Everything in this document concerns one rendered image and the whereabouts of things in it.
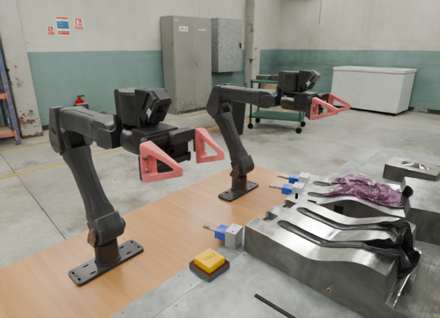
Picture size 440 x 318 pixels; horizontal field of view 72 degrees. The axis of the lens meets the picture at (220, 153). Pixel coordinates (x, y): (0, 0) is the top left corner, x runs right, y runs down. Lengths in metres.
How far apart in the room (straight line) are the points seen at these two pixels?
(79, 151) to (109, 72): 5.49
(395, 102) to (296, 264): 6.60
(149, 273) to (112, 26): 5.77
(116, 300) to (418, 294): 0.70
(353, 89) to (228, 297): 7.01
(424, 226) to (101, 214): 0.95
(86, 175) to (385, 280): 0.74
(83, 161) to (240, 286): 0.52
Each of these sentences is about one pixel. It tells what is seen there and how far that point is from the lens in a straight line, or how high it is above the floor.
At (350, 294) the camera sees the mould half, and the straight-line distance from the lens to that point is 0.82.
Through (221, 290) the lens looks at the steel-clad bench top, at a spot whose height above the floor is 0.80.
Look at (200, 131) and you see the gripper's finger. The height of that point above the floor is 1.23.
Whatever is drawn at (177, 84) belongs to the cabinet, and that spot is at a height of 0.65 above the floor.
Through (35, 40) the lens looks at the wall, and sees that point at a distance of 5.95.
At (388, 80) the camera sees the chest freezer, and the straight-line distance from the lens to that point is 7.33.
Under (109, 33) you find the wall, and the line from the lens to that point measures 6.36.
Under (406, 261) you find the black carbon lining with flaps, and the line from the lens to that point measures 0.93.
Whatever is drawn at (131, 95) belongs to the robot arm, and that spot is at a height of 1.30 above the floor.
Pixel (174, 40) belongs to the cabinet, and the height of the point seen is 1.50.
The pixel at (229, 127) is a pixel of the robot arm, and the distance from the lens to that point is 1.22.
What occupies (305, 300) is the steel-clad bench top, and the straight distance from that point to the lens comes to 0.84.
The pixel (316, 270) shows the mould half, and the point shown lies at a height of 0.86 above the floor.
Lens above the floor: 1.38
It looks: 19 degrees down
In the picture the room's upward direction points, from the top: straight up
